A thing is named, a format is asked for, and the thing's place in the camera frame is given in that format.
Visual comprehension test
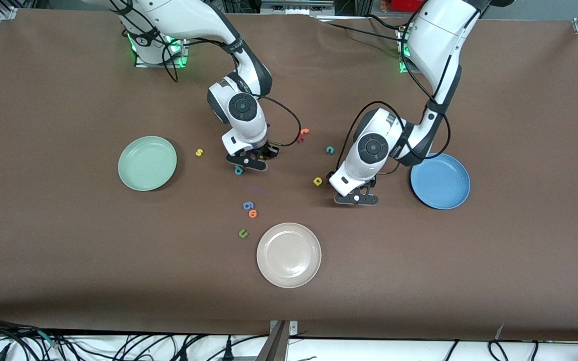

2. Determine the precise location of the blue plate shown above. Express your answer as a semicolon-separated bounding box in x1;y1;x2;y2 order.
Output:
410;153;471;210

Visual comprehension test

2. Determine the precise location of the brown table cover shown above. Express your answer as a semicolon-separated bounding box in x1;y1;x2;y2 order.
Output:
0;8;578;341

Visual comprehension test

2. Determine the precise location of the beige plate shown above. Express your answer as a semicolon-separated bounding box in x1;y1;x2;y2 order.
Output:
256;223;322;289

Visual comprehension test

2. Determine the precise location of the green plate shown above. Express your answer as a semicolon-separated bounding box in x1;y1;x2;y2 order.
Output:
118;136;178;192

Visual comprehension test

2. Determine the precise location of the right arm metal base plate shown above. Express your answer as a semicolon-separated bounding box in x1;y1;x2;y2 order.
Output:
134;38;190;68

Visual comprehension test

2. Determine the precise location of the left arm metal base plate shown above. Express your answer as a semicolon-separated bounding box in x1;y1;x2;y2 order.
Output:
397;28;417;75

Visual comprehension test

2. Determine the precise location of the aluminium rail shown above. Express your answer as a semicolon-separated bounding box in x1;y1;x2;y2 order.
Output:
260;0;336;17

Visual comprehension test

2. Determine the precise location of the black cable on table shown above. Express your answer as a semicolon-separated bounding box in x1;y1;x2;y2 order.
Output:
314;14;410;48

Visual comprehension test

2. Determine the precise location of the metal table bracket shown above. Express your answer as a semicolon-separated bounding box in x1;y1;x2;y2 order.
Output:
255;320;299;361

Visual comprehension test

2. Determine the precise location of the black looped cable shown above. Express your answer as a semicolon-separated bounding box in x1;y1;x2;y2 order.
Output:
488;340;509;361

